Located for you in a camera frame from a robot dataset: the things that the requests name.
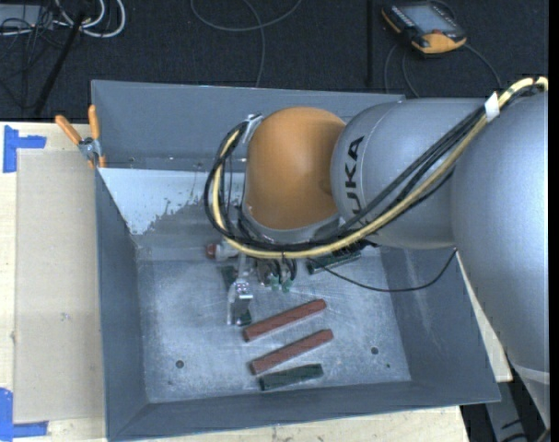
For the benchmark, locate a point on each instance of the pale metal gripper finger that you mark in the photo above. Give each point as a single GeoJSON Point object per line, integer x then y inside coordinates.
{"type": "Point", "coordinates": [235, 309]}
{"type": "Point", "coordinates": [247, 303]}

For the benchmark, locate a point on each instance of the red-brown flat block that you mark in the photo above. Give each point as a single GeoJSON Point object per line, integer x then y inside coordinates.
{"type": "Point", "coordinates": [290, 352]}
{"type": "Point", "coordinates": [283, 319]}

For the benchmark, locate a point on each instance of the grey metal bin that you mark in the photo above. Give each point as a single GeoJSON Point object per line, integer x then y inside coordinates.
{"type": "Point", "coordinates": [191, 325]}

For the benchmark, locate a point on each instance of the small white and red object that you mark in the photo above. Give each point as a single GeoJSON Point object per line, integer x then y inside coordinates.
{"type": "Point", "coordinates": [217, 250]}

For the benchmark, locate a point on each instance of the pale cardboard board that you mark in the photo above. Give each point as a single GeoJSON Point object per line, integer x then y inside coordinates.
{"type": "Point", "coordinates": [58, 270]}

